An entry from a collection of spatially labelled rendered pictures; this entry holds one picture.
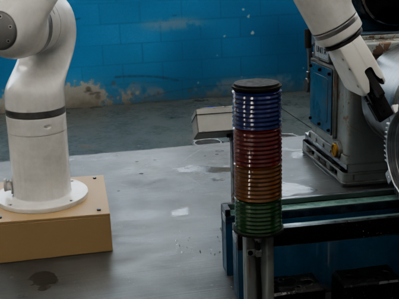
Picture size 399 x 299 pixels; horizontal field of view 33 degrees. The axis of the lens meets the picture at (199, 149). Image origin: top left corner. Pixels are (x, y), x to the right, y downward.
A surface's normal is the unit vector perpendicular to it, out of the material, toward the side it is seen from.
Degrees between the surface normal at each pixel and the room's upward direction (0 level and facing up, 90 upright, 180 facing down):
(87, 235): 90
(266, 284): 90
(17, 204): 2
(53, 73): 41
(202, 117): 65
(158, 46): 90
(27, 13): 77
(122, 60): 90
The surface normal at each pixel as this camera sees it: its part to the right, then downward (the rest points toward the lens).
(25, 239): 0.19, 0.26
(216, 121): 0.13, -0.17
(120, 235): -0.04, -0.96
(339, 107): -0.99, 0.07
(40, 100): 0.41, 0.20
